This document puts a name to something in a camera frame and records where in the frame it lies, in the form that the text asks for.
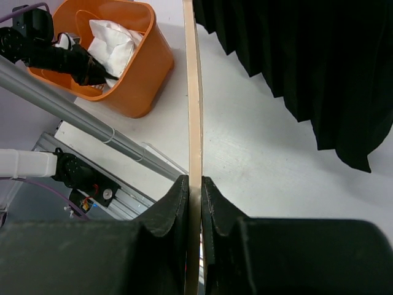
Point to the black garment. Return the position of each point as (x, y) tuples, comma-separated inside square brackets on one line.
[(331, 61)]

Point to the aluminium mounting rail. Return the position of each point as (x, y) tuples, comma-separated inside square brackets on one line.
[(91, 185)]

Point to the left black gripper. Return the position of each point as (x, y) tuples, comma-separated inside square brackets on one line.
[(79, 64)]

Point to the silver clothes rack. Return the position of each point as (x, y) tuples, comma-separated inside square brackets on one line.
[(144, 157)]

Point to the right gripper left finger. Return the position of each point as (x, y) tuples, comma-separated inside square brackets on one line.
[(146, 255)]

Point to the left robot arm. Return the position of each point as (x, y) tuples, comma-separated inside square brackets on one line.
[(17, 81)]

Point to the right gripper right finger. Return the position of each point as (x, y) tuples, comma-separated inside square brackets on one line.
[(245, 255)]

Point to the white pleated skirt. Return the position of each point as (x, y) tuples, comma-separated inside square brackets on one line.
[(113, 45)]

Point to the orange plastic basket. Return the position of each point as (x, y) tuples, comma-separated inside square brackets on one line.
[(134, 93)]

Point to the beige wooden hanger front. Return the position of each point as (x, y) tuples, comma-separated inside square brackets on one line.
[(195, 98)]

